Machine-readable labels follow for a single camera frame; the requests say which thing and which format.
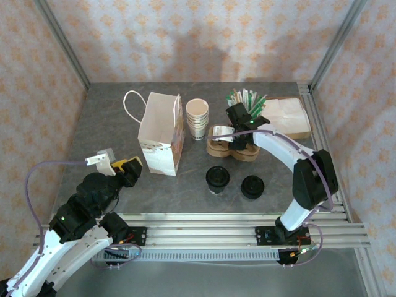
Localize grey slotted cable duct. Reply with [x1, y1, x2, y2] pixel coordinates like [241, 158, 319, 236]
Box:
[92, 249, 281, 263]

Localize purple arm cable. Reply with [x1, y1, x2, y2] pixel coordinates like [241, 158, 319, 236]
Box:
[0, 160, 144, 297]
[206, 129, 335, 269]

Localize brown cardboard cup carrier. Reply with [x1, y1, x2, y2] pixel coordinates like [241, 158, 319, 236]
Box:
[206, 125, 259, 158]

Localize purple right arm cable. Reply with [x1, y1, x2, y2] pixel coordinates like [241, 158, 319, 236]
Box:
[206, 129, 335, 269]

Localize aluminium frame post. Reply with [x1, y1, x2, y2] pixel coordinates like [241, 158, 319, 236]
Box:
[308, 0, 369, 91]
[33, 0, 91, 91]

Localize white printed paper bag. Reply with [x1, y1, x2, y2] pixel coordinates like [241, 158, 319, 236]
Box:
[123, 90, 186, 178]

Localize stack of paper cups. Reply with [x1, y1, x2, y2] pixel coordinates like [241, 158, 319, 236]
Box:
[185, 98, 210, 141]

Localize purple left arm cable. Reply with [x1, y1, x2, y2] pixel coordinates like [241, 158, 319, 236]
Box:
[0, 160, 144, 297]

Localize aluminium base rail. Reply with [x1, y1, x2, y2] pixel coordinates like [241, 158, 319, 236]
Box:
[33, 212, 372, 249]

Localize white paper napkins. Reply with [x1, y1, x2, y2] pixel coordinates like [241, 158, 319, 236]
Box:
[264, 98, 310, 132]

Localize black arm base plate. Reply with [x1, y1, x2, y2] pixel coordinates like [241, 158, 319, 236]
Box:
[123, 226, 148, 248]
[255, 225, 311, 248]

